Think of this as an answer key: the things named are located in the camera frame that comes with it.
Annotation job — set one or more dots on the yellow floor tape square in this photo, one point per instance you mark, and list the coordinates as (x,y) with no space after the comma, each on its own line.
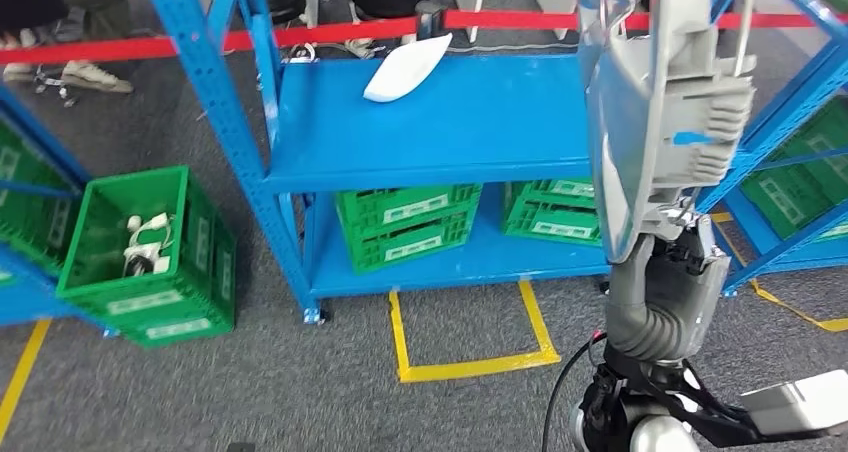
(477,367)
(828,324)
(23,376)

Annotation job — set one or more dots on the white plastic cover part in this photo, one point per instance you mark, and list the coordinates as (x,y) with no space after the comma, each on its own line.
(404,71)

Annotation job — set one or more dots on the blue metal shelf rack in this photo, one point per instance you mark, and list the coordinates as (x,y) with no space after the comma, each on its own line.
(20,303)
(430,118)
(745,230)

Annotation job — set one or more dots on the green open plastic crate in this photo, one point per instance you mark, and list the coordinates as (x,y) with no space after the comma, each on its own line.
(106,237)

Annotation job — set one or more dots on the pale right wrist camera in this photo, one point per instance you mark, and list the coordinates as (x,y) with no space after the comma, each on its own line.
(795,402)

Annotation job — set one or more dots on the grey plastic wheel hubcap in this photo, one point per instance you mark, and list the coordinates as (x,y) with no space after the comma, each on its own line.
(623,138)

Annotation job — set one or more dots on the black stanchion post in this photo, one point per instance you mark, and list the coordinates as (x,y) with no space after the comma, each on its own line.
(430,18)

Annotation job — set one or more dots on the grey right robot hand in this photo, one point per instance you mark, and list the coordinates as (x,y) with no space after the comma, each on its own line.
(696,290)

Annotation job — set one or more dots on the red barrier belt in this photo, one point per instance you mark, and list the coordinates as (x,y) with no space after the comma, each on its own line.
(132,46)
(517,20)

